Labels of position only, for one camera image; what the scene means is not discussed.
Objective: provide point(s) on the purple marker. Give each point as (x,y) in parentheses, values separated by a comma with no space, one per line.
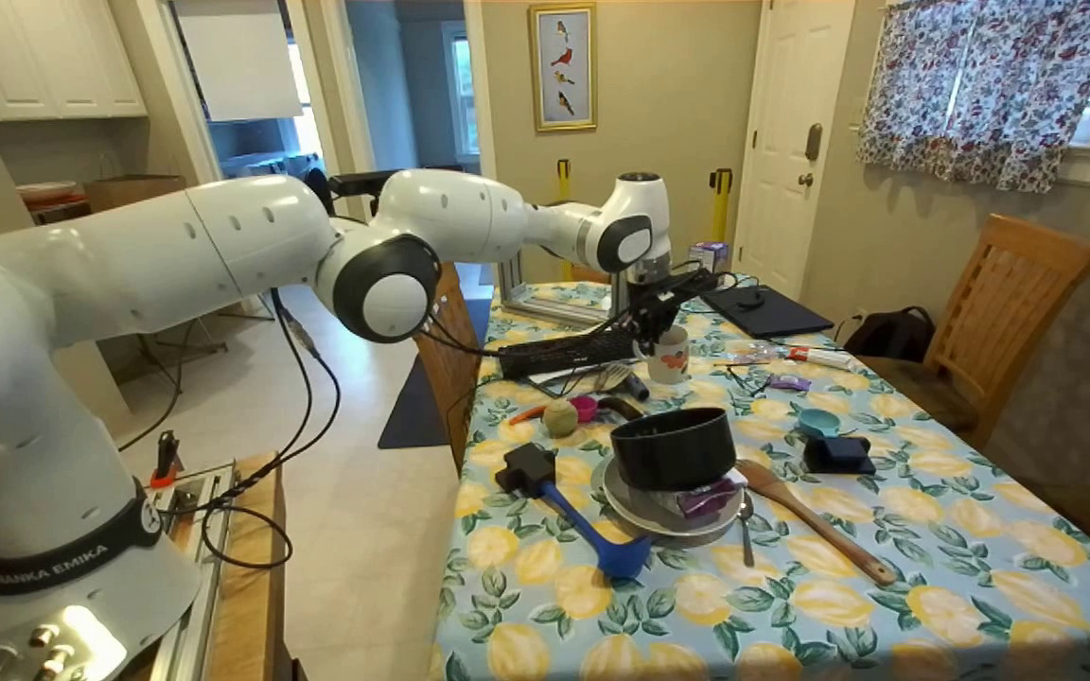
(790,382)

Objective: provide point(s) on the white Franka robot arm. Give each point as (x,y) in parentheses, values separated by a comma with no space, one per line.
(91,277)

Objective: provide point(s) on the floral curtain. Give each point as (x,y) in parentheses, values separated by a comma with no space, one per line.
(986,87)

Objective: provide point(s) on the lemon print tablecloth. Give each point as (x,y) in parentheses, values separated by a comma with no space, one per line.
(948,552)

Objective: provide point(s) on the wooden spatula fork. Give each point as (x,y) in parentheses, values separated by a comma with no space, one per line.
(812,514)

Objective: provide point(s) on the black flat pad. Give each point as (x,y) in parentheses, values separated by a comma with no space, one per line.
(765,313)

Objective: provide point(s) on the white plate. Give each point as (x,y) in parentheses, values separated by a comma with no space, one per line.
(644,514)

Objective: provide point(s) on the black bag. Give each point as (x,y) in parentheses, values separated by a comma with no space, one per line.
(889,335)

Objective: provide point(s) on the metal spoon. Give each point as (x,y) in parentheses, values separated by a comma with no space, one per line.
(749,530)

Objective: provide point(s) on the white door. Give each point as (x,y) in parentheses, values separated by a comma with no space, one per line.
(784,125)

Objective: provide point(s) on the black wallet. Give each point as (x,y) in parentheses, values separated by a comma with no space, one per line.
(840,456)

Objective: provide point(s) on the framed bird picture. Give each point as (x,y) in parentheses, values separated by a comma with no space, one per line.
(562,68)

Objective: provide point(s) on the wooden chair slatted back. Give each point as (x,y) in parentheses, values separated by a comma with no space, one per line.
(452,378)

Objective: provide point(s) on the blue spatula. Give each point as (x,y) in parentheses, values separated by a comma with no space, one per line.
(621,556)

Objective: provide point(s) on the yellow tennis ball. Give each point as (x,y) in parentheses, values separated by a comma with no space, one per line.
(558,417)

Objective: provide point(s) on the red and black clip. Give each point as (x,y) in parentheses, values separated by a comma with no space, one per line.
(170,456)

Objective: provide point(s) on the grey metal frame stand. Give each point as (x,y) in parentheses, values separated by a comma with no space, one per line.
(532,305)

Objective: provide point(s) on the black cooking pot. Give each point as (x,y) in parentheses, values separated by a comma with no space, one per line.
(672,451)

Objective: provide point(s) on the white canister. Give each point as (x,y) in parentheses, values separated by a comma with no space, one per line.
(707,251)

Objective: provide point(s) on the small teal bowl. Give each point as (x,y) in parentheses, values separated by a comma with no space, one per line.
(819,417)

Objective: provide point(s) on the white wall cabinet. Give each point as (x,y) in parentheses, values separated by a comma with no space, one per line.
(41,57)

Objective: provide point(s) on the wooden bench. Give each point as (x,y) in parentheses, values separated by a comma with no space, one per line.
(249,581)

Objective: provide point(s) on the red marker pen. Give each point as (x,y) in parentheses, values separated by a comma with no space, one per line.
(824,357)

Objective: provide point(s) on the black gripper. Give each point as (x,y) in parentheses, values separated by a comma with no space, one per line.
(667,305)

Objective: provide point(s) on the large wooden chair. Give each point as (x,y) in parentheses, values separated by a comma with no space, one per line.
(1005,305)

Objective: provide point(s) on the yellow clamp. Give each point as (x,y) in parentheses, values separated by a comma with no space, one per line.
(720,200)
(562,174)

